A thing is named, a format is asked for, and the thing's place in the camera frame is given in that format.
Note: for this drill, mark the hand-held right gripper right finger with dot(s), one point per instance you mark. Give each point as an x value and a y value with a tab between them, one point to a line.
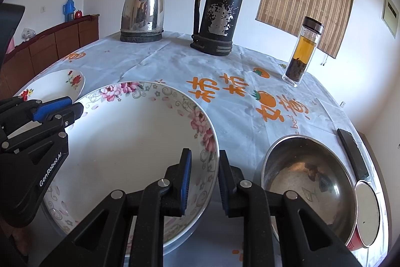
223	182

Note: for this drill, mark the stainless steel bowl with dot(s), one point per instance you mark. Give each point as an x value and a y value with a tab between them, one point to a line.
300	167

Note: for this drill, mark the white plate with red flowers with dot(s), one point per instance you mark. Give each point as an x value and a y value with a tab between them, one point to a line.
53	85

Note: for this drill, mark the glass tea bottle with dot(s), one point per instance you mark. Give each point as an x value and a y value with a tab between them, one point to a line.
301	51

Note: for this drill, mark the black smartphone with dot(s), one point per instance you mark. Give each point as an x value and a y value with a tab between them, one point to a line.
353	151

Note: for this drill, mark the printed white tablecloth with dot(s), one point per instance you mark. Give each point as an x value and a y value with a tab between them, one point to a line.
234	73

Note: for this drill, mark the worn black thermos flask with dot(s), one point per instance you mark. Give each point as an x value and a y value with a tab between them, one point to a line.
218	4

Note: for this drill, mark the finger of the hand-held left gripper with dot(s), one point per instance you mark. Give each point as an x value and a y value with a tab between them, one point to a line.
53	107
73	112

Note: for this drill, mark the red bowl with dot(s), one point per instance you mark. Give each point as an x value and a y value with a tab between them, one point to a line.
367	213

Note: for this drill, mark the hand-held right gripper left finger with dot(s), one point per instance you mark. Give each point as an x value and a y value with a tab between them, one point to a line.
186	182

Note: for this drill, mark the large floral white bowl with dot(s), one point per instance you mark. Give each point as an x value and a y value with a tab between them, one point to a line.
125	145

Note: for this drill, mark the stainless steel electric kettle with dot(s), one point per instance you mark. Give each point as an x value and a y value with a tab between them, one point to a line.
143	4

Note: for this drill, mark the white wall panel box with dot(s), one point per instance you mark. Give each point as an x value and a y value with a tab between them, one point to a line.
392	13

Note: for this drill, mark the blue thermos jug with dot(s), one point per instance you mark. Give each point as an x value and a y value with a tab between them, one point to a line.
68	10

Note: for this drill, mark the brown wooden cabinet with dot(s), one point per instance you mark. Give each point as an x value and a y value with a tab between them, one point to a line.
62	38

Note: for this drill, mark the small red container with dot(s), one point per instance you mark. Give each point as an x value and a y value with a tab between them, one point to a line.
78	14

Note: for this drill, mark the crumpled plastic bag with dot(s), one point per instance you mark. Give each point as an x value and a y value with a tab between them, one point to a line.
28	34

